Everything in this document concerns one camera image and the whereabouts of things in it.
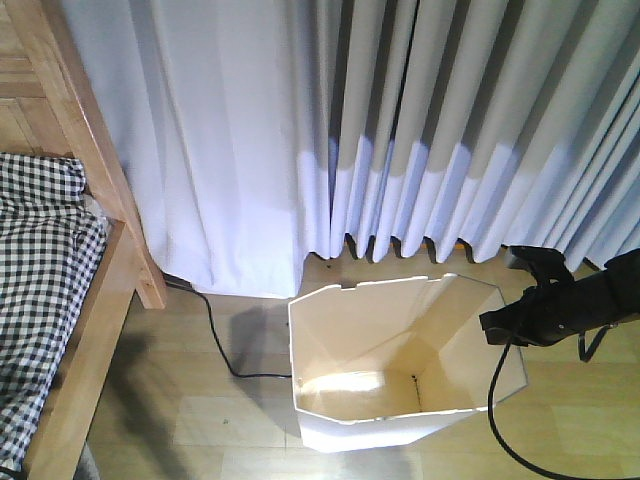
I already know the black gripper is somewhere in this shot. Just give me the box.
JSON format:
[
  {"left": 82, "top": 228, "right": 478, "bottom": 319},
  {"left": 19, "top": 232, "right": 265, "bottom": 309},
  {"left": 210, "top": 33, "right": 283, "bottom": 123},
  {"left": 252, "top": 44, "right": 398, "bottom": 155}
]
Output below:
[{"left": 479, "top": 284, "right": 575, "bottom": 347}]

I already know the white plastic trash bin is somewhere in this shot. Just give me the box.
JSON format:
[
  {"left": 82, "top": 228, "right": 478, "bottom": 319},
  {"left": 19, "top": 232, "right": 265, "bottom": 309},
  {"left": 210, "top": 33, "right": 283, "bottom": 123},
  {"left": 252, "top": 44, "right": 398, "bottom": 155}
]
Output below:
[{"left": 288, "top": 273, "right": 528, "bottom": 453}]

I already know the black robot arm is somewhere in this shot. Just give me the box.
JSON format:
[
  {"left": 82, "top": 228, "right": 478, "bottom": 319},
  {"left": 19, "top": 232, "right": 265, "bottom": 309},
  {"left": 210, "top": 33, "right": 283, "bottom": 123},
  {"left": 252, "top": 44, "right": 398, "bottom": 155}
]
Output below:
[{"left": 480, "top": 246, "right": 639, "bottom": 347}]

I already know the light blue curtain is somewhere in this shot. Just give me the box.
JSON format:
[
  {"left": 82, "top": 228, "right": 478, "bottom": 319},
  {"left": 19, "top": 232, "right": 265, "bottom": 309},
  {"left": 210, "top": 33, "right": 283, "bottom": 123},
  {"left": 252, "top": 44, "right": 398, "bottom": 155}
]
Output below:
[{"left": 62, "top": 1, "right": 639, "bottom": 298}]

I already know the black white checkered bedding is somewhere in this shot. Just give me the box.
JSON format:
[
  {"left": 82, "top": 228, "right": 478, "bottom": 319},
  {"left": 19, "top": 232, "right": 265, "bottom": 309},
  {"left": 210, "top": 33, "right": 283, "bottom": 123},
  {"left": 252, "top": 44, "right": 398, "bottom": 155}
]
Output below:
[{"left": 1, "top": 153, "right": 107, "bottom": 479}]

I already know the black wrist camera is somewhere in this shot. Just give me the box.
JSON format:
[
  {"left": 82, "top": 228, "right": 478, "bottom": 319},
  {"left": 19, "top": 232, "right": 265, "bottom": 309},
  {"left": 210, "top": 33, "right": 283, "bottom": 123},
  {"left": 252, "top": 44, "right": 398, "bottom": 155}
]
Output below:
[{"left": 505, "top": 245, "right": 574, "bottom": 287}]

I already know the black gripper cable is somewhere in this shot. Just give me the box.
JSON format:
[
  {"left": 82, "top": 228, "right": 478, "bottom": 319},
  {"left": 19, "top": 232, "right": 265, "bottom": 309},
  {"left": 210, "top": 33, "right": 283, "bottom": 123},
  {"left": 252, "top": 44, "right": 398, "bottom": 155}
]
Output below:
[{"left": 487, "top": 334, "right": 640, "bottom": 480}]

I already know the black socket power cable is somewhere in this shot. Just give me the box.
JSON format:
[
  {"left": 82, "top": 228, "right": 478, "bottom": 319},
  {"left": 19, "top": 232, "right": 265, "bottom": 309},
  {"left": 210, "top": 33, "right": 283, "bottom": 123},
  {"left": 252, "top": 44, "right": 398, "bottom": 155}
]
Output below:
[{"left": 162, "top": 272, "right": 292, "bottom": 379}]

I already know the wooden bed frame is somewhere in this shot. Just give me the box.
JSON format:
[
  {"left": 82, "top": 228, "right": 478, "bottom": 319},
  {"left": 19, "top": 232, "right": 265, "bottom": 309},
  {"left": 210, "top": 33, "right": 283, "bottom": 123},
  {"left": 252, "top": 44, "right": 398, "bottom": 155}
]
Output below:
[{"left": 1, "top": 1, "right": 166, "bottom": 479}]

